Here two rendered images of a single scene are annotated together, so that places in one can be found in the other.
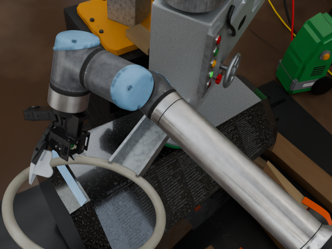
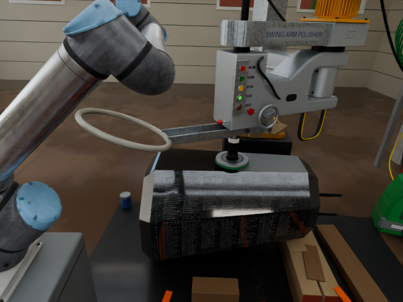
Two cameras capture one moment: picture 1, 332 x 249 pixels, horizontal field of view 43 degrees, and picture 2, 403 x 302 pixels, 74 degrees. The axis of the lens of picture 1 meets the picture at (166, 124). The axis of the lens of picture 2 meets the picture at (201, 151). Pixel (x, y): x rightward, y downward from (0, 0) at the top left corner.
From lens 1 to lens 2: 112 cm
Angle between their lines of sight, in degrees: 39
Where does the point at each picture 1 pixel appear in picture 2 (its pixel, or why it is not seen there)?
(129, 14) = not seen: hidden behind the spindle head
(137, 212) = (179, 193)
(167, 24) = (220, 62)
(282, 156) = (341, 259)
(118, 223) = (164, 193)
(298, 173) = (350, 277)
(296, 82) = (384, 219)
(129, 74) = not seen: outside the picture
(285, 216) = not seen: hidden behind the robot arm
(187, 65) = (227, 90)
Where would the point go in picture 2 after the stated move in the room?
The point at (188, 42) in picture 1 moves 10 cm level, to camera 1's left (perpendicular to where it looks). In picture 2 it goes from (228, 71) to (213, 69)
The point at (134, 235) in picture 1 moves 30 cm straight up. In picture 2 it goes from (169, 207) to (168, 165)
